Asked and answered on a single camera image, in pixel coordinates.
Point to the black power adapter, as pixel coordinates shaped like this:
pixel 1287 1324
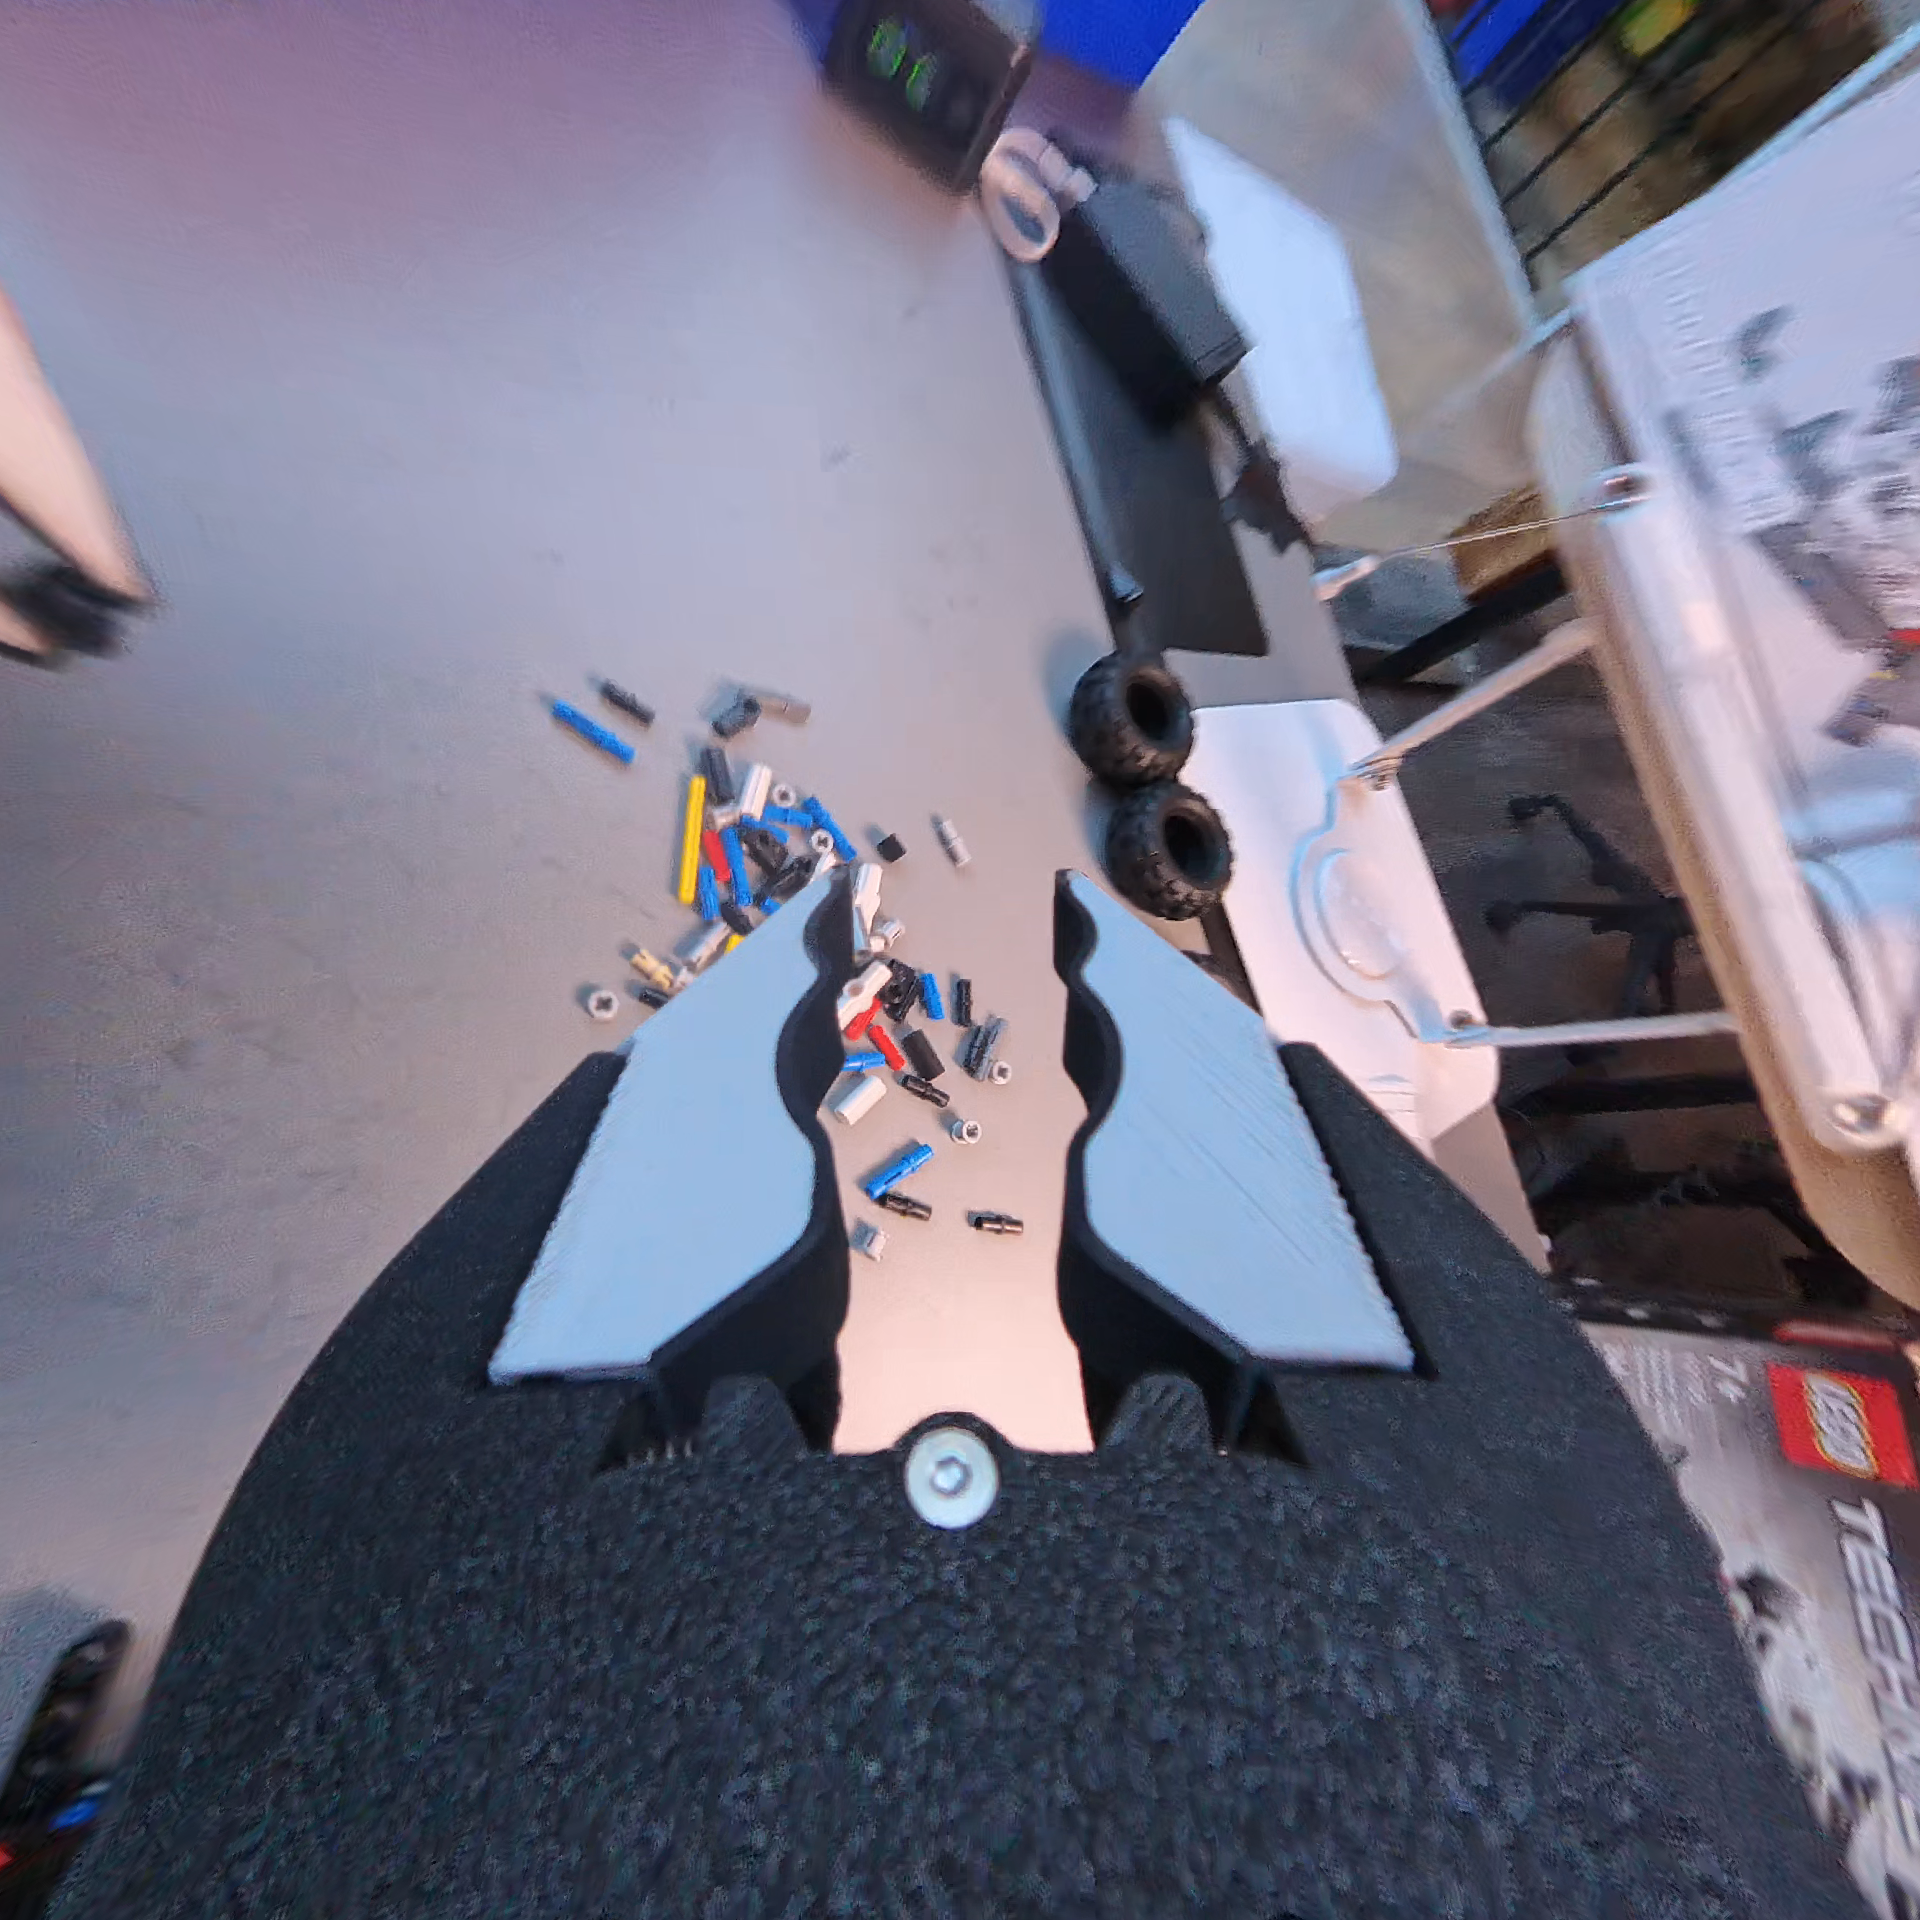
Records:
pixel 1149 297

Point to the pile of small brick parts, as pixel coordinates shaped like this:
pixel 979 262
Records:
pixel 787 873

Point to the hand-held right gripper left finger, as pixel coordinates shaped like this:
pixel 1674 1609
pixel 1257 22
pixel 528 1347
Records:
pixel 674 1187

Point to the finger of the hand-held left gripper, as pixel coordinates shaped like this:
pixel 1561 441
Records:
pixel 67 481

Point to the black flat plate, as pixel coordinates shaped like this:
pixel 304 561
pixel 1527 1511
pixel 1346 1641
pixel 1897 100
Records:
pixel 1154 540

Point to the white booklet stand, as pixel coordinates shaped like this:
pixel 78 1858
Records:
pixel 1352 902

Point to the blue plastic storage bin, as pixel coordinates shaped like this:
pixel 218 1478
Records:
pixel 1125 30

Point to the white instruction booklet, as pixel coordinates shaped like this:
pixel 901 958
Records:
pixel 1802 451

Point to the toy set cardboard box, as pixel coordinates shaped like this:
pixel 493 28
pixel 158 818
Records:
pixel 1802 1622

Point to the plain white paper slip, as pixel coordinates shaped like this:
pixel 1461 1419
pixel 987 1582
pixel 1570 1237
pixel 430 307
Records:
pixel 1291 301

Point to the black rubber tyre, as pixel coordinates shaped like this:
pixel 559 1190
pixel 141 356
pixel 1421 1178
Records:
pixel 1165 852
pixel 1135 717

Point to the toy brick vehicle model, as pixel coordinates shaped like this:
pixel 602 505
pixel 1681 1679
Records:
pixel 61 1718

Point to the grey desk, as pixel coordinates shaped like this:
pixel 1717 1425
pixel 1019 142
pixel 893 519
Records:
pixel 451 362

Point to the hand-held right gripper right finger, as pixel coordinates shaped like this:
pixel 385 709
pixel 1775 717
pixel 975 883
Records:
pixel 1231 1187

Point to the small black display device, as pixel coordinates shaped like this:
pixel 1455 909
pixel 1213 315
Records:
pixel 923 67

